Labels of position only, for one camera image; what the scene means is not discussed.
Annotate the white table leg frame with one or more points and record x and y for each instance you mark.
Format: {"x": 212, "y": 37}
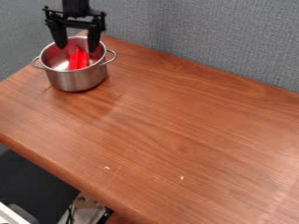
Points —
{"x": 86, "y": 211}

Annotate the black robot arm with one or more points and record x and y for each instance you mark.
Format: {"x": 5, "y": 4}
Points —
{"x": 73, "y": 6}

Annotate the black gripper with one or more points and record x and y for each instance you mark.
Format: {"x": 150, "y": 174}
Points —
{"x": 87, "y": 19}

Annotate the stainless steel pot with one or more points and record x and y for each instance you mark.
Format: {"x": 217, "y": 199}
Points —
{"x": 54, "y": 61}

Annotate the white object at corner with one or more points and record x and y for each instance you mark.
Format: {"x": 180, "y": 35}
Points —
{"x": 10, "y": 217}

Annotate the red block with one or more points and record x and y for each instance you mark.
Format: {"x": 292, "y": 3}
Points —
{"x": 79, "y": 59}

